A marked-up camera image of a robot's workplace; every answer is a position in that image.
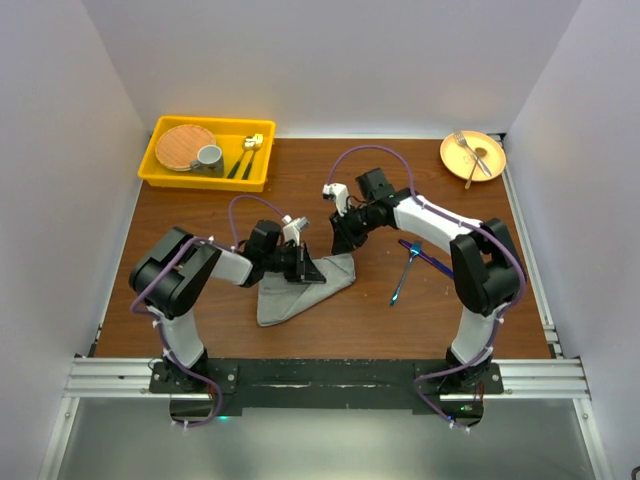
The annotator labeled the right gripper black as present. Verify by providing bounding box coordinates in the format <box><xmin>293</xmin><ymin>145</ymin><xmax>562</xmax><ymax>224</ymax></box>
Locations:
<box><xmin>329</xmin><ymin>203</ymin><xmax>379</xmax><ymax>256</ymax></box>

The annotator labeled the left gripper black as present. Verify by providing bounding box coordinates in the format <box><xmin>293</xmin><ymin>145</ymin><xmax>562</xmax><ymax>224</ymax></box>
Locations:
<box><xmin>263</xmin><ymin>240</ymin><xmax>325</xmax><ymax>283</ymax></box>

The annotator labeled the grey cloth napkin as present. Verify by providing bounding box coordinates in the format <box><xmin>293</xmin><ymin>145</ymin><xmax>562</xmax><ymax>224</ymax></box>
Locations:
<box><xmin>256</xmin><ymin>254</ymin><xmax>356</xmax><ymax>327</ymax></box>

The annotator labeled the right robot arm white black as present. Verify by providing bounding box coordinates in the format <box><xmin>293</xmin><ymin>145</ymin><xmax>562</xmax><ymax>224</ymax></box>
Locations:
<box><xmin>322</xmin><ymin>168</ymin><xmax>526</xmax><ymax>393</ymax></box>

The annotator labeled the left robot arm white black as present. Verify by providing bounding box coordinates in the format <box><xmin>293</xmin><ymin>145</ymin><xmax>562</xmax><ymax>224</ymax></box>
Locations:
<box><xmin>129</xmin><ymin>217</ymin><xmax>327</xmax><ymax>392</ymax></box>

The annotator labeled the blue metallic fork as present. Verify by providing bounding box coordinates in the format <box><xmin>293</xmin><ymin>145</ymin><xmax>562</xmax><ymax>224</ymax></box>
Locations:
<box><xmin>389</xmin><ymin>241</ymin><xmax>422</xmax><ymax>307</ymax></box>

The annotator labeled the blue metallic knife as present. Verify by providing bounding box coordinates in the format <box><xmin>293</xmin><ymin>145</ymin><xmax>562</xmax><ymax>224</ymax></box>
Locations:
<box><xmin>398</xmin><ymin>239</ymin><xmax>454</xmax><ymax>279</ymax></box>

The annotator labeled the tan round plate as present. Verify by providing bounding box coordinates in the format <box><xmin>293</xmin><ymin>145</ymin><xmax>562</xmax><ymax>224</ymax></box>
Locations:
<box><xmin>439</xmin><ymin>130</ymin><xmax>507</xmax><ymax>183</ymax></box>

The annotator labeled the grey ceramic mug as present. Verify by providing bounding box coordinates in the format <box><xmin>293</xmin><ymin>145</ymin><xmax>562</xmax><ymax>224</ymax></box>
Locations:
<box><xmin>190</xmin><ymin>144</ymin><xmax>224</xmax><ymax>178</ymax></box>

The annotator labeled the silver fork on plate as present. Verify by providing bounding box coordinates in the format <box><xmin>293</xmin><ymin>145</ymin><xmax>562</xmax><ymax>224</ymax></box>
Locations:
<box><xmin>453</xmin><ymin>130</ymin><xmax>492</xmax><ymax>177</ymax></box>

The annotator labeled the yellow plastic bin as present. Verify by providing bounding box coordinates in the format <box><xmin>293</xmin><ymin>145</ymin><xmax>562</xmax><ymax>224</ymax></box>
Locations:
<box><xmin>138</xmin><ymin>115</ymin><xmax>276</xmax><ymax>192</ymax></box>

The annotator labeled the silver knife on plate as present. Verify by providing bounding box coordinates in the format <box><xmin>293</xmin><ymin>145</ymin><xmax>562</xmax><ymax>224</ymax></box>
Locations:
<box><xmin>465</xmin><ymin>147</ymin><xmax>487</xmax><ymax>190</ymax></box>

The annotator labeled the round wooden plate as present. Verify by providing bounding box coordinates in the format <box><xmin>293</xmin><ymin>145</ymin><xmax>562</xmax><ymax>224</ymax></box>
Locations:
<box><xmin>154</xmin><ymin>124</ymin><xmax>216</xmax><ymax>172</ymax></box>

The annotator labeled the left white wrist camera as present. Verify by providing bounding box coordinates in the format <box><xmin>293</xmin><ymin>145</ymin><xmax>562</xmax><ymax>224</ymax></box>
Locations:
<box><xmin>281</xmin><ymin>215</ymin><xmax>310</xmax><ymax>246</ymax></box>

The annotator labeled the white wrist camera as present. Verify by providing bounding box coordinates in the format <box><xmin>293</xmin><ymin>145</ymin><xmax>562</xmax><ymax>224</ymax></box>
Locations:
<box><xmin>322</xmin><ymin>183</ymin><xmax>352</xmax><ymax>216</ymax></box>
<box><xmin>281</xmin><ymin>215</ymin><xmax>310</xmax><ymax>246</ymax></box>

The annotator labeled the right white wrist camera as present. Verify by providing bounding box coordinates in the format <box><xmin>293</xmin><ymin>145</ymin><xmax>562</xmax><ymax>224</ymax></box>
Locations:
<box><xmin>322</xmin><ymin>183</ymin><xmax>352</xmax><ymax>216</ymax></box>

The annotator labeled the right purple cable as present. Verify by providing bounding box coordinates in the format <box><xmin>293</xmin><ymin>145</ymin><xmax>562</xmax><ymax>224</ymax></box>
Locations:
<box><xmin>322</xmin><ymin>145</ymin><xmax>527</xmax><ymax>430</ymax></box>

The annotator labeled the gold spoon black handle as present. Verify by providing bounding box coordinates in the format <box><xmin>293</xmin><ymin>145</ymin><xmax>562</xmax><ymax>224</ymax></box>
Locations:
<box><xmin>227</xmin><ymin>136</ymin><xmax>255</xmax><ymax>179</ymax></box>

